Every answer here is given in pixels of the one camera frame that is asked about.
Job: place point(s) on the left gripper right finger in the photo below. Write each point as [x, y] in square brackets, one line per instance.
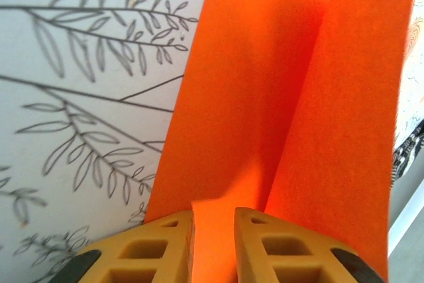
[281, 260]

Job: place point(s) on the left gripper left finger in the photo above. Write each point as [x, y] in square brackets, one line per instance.
[149, 256]

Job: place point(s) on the orange paper sheet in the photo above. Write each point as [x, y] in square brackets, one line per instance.
[248, 97]

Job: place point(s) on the floral print tablecloth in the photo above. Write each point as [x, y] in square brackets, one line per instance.
[83, 97]

